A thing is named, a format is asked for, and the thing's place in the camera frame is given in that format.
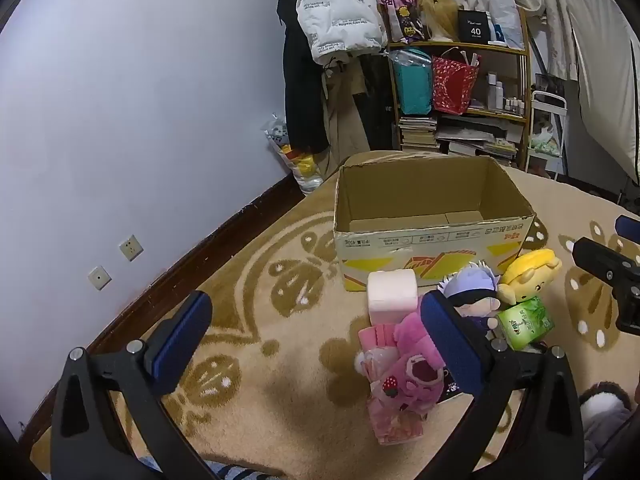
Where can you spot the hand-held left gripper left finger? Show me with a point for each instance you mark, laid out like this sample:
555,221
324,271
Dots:
180,340

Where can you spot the white wall socket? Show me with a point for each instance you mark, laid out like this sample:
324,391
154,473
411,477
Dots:
131,247
99,277

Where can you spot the row of small bottles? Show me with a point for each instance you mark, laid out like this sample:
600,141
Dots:
505,97

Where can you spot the wooden shelf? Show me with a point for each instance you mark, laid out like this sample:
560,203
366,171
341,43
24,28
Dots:
450,46

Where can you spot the pink swirl roll plush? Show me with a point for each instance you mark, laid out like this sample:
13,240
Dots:
392,295

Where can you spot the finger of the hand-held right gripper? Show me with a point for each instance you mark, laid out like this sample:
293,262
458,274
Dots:
602,260
630,230

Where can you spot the dark small packet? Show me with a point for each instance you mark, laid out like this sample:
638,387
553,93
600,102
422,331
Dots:
451,390

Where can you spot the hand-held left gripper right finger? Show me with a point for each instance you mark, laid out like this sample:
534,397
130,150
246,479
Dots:
450,345

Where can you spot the stack of books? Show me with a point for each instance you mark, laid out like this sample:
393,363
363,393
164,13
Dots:
419,132

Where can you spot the white paper bag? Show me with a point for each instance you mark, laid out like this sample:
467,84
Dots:
505,15

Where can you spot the blonde wig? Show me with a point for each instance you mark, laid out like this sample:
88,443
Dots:
440,12

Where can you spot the pink bear plush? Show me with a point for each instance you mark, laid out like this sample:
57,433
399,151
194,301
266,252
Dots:
415,375

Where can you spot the printed cardboard box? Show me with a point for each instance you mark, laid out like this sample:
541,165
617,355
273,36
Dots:
425,255

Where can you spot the black box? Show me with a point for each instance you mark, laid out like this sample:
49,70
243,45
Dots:
473,25

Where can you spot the green and white packets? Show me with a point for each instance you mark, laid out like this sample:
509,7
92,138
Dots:
544,142

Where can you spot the beige patterned rug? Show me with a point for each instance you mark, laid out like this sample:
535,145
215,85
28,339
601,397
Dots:
250,320

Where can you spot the pink tissue packet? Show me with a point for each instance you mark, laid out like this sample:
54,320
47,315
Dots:
395,425

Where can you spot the teal bag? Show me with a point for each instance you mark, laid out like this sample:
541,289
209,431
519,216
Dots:
412,85

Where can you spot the pink and black patterned bag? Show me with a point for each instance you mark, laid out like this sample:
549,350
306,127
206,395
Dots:
405,15

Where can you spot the red patterned bag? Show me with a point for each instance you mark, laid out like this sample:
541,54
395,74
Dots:
452,85

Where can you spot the pile of papers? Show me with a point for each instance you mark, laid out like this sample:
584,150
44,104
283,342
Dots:
475,137

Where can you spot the person's grey trousers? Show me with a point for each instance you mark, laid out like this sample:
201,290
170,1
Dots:
607,452

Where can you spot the person's striped clothing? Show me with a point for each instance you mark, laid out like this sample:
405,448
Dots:
235,472

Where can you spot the clear plastic bag of toys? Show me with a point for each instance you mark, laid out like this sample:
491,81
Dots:
300,165

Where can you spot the purple-haired doll plush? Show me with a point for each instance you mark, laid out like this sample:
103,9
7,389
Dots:
470,290

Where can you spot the yellow plush toy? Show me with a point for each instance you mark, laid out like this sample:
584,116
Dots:
530,272

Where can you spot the white puffer jacket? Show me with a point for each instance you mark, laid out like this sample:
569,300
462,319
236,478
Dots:
335,10

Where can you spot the white metal cart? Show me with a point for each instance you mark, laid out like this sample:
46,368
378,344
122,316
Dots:
547,100

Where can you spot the beige hanging garment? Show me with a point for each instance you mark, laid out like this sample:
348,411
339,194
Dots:
345,125

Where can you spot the green tissue pack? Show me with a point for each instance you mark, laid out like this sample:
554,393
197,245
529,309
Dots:
525,322

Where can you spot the black hanging coat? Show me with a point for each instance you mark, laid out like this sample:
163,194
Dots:
300,100

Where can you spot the black hanging garment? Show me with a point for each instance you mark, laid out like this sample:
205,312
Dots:
377,105

